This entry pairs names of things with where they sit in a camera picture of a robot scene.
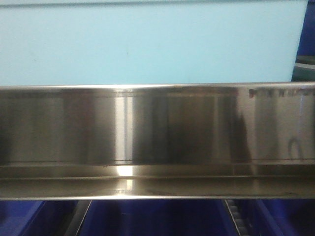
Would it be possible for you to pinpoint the light blue plastic bin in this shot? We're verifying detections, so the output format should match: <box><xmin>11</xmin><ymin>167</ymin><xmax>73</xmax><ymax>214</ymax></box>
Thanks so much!
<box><xmin>0</xmin><ymin>0</ymin><xmax>307</xmax><ymax>86</ymax></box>

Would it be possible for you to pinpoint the stainless steel shelf beam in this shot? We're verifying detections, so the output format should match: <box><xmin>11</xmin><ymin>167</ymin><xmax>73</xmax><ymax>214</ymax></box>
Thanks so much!
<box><xmin>0</xmin><ymin>82</ymin><xmax>315</xmax><ymax>200</ymax></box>

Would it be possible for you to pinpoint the blue bin lower centre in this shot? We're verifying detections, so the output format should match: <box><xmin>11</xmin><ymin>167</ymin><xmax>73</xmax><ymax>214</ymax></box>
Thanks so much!
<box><xmin>80</xmin><ymin>199</ymin><xmax>237</xmax><ymax>236</ymax></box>

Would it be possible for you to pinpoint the blue bin lower right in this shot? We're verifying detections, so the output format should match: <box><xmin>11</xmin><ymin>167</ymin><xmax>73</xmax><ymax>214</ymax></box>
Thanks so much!
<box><xmin>237</xmin><ymin>199</ymin><xmax>315</xmax><ymax>236</ymax></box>

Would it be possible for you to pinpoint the blue bin upper right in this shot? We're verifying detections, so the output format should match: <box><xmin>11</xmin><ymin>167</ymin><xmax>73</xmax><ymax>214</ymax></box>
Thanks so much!
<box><xmin>291</xmin><ymin>0</ymin><xmax>315</xmax><ymax>82</ymax></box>

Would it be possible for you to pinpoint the blue bin lower left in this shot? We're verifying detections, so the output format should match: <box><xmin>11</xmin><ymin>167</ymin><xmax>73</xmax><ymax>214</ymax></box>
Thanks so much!
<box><xmin>0</xmin><ymin>201</ymin><xmax>77</xmax><ymax>236</ymax></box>

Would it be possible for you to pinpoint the white roller track rail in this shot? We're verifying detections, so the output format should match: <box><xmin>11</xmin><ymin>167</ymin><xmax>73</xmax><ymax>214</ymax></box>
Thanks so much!
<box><xmin>223</xmin><ymin>199</ymin><xmax>249</xmax><ymax>236</ymax></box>

